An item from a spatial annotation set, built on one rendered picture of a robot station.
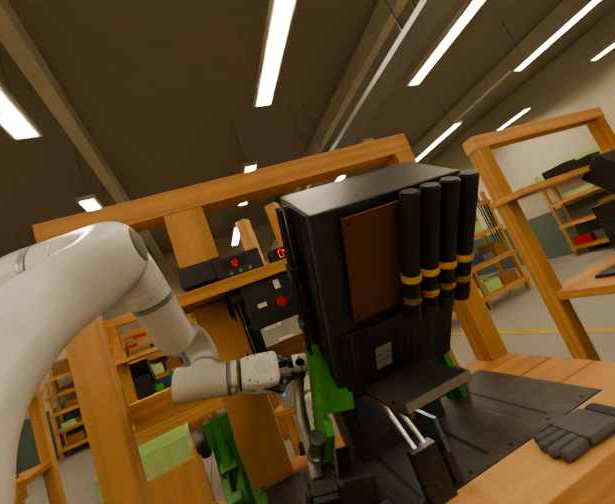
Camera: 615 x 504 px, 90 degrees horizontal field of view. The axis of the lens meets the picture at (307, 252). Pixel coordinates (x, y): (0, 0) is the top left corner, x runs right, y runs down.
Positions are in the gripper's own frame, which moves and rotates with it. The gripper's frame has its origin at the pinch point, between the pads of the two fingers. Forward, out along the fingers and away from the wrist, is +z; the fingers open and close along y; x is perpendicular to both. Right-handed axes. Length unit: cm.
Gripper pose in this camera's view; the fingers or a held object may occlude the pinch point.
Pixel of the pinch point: (296, 368)
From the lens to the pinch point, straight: 90.6
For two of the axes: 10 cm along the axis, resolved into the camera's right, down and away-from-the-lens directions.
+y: -2.3, -5.3, 8.2
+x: -0.8, 8.5, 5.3
